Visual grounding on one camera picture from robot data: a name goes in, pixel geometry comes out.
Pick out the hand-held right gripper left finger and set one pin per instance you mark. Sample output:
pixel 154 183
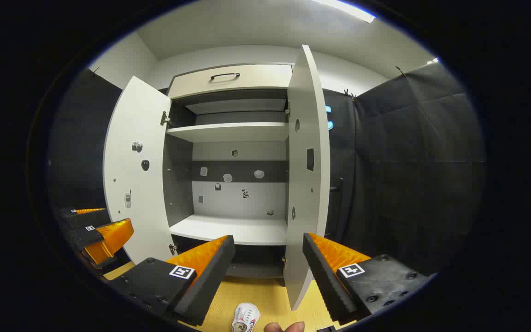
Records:
pixel 205 281

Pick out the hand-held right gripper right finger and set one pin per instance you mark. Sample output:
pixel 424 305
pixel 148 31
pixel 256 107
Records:
pixel 325 281

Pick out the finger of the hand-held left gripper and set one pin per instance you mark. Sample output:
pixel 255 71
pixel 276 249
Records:
pixel 109 237
pixel 85 220

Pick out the white canvas shoe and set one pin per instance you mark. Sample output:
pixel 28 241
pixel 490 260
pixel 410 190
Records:
pixel 247 316

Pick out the white shoe cabinet door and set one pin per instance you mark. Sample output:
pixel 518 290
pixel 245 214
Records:
pixel 155 184
pixel 304 193

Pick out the white shoe cabinet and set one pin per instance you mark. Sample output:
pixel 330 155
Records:
pixel 240 203

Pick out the white cabinet shelf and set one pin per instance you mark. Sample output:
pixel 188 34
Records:
pixel 228 131
pixel 228 229

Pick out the beige cabinet drawer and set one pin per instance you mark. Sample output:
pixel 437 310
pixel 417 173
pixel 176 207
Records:
pixel 256 78

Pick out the black backdrop cloth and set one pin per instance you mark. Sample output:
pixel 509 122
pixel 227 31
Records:
pixel 408 161

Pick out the black clip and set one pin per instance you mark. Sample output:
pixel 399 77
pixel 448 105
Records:
pixel 400 70
pixel 348 93
pixel 94 71

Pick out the long ceiling light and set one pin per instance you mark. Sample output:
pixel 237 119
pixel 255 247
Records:
pixel 348 10

